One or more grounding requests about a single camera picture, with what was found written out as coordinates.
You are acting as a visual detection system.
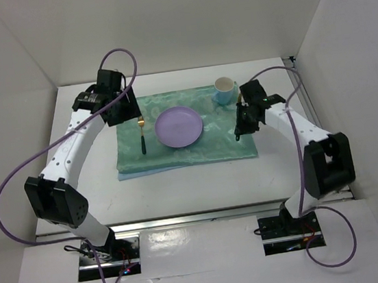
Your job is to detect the gold fork green handle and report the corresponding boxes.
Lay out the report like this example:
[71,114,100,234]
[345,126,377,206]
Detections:
[138,116,147,155]

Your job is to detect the gold knife green handle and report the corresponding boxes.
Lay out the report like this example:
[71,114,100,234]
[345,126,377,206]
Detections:
[234,93,242,141]

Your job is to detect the light blue mug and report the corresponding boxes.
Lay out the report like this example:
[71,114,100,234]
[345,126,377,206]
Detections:
[212,77,235,106]

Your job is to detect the teal satin placemat cloth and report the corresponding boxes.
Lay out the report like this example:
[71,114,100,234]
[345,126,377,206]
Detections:
[116,85,258,181]

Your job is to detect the purple plate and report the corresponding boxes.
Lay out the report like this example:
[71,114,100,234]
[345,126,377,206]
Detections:
[154,106,203,149]

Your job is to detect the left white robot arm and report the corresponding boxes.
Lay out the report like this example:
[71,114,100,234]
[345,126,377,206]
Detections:
[24,69,142,262]

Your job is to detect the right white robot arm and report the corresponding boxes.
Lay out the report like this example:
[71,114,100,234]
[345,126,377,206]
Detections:
[234,79,356,234]

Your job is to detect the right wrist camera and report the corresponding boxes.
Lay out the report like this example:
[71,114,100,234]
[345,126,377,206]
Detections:
[240,79,267,104]

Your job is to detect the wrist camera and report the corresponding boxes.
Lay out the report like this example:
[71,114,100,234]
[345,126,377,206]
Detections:
[240,79,267,104]
[96,69,124,92]

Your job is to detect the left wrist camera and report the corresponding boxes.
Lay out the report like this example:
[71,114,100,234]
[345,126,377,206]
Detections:
[96,69,124,92]

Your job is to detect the aluminium frame rail front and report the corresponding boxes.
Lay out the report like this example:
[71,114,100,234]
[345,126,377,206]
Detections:
[36,188,355,242]

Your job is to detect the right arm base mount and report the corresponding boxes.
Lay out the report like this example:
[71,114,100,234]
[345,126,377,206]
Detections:
[253,212,326,256]

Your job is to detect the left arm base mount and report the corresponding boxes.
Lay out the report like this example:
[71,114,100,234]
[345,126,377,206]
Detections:
[64,234,142,282]

